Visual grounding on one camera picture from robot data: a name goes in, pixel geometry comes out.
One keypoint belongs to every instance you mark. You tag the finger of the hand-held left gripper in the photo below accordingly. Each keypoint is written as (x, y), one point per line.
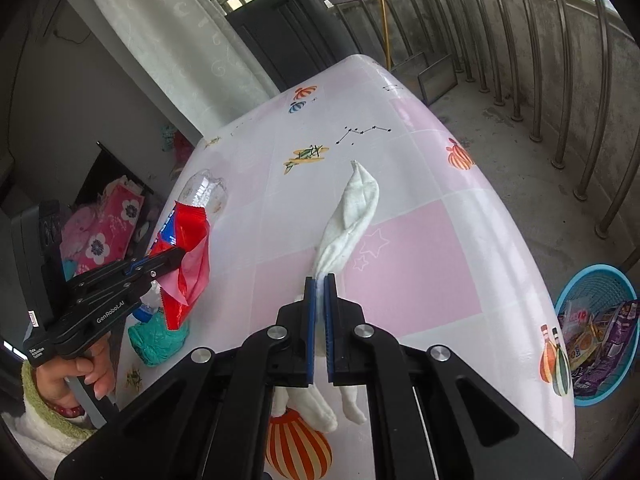
(100, 317)
(170, 258)

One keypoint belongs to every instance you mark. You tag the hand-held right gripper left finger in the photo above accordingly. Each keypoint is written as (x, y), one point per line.
(312, 300)

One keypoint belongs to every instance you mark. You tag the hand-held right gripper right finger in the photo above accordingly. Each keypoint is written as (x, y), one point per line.
(330, 300)

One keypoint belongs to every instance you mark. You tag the red snack wrapper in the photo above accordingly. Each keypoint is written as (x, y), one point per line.
(187, 230)

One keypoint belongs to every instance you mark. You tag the white tissue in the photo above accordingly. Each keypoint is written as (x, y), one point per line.
(357, 200)

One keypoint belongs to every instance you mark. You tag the gold foil wrapper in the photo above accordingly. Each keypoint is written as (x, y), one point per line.
(582, 350)

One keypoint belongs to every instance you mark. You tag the blue plastic basket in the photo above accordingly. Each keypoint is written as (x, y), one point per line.
(590, 275)

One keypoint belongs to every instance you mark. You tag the small purple wrapper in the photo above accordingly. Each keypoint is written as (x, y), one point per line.
(592, 380)

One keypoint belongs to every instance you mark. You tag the large purple snack packet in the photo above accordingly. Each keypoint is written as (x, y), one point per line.
(626, 321)

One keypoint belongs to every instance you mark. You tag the person's left forearm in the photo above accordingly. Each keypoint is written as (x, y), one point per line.
(45, 440)

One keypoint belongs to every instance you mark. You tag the person's left hand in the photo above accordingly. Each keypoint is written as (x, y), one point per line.
(50, 380)

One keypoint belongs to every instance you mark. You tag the crumpled green plastic bag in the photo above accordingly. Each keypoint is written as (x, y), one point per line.
(155, 342)

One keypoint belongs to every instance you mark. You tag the pink floral bag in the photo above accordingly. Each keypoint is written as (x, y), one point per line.
(105, 230)

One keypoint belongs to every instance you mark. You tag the clear bottle with blue label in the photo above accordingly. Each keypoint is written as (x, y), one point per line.
(205, 190)

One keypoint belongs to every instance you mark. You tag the black panel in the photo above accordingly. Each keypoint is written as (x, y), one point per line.
(107, 170)

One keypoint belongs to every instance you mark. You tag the pink white printed tablecloth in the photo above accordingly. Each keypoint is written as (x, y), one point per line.
(425, 240)

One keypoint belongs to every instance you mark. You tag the teal pink plastic bag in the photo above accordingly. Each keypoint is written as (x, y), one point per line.
(175, 145)

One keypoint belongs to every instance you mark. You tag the white curtain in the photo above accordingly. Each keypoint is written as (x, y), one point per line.
(175, 25)

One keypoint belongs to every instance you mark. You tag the white packet with red print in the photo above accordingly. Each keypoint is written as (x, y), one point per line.
(573, 319)

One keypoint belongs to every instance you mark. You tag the metal framed glass pane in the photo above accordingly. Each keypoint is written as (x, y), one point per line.
(437, 80)
(407, 62)

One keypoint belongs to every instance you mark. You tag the metal balcony railing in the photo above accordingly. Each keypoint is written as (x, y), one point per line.
(535, 135)

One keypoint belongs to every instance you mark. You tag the yellow pole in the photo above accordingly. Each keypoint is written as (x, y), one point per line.
(384, 20)

